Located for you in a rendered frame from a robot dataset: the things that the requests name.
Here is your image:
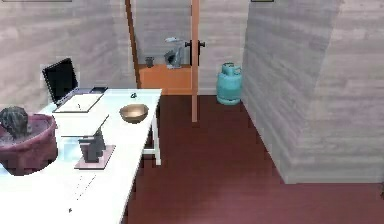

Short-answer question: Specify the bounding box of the orange cabinet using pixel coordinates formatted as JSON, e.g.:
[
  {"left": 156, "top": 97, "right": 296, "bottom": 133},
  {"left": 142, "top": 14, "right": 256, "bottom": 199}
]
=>
[{"left": 138, "top": 64, "right": 193, "bottom": 96}]

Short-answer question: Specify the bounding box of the teal gas cylinder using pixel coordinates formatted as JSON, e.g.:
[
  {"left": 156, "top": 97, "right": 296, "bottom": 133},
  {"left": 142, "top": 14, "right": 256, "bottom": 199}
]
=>
[{"left": 216, "top": 62, "right": 243, "bottom": 106}]

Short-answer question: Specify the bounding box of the orange room door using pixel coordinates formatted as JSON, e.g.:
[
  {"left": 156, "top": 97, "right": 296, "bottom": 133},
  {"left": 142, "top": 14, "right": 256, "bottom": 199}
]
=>
[{"left": 191, "top": 0, "right": 201, "bottom": 123}]

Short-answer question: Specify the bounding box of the brown bowl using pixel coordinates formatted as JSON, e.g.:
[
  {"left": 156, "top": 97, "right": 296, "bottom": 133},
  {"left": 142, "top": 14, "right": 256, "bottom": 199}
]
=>
[{"left": 119, "top": 103, "right": 150, "bottom": 125}]

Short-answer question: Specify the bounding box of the grey statuette on pink base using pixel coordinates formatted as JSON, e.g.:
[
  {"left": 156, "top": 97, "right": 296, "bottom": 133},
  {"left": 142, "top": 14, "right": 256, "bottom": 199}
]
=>
[{"left": 73, "top": 114, "right": 117, "bottom": 171}]

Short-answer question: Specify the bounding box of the white table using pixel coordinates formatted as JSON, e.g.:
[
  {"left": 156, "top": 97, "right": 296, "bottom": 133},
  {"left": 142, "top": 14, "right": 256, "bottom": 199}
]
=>
[{"left": 0, "top": 87, "right": 163, "bottom": 224}]

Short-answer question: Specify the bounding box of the black open laptop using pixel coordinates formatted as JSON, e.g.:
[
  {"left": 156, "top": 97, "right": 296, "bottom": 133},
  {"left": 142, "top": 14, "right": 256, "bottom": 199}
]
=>
[{"left": 41, "top": 57, "right": 105, "bottom": 114}]

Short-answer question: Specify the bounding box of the maroon plant pot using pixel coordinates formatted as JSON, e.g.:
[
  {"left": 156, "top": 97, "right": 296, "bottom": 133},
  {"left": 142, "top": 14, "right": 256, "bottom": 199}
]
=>
[{"left": 0, "top": 113, "right": 59, "bottom": 176}]

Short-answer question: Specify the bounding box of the grey-green cactus plant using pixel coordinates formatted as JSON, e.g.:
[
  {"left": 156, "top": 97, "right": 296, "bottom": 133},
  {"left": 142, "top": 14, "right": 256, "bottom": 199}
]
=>
[{"left": 0, "top": 106, "right": 32, "bottom": 140}]

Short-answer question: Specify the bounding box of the black door handle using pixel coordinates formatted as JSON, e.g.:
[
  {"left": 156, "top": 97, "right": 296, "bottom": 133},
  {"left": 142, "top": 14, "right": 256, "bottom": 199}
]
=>
[{"left": 184, "top": 39, "right": 206, "bottom": 67}]

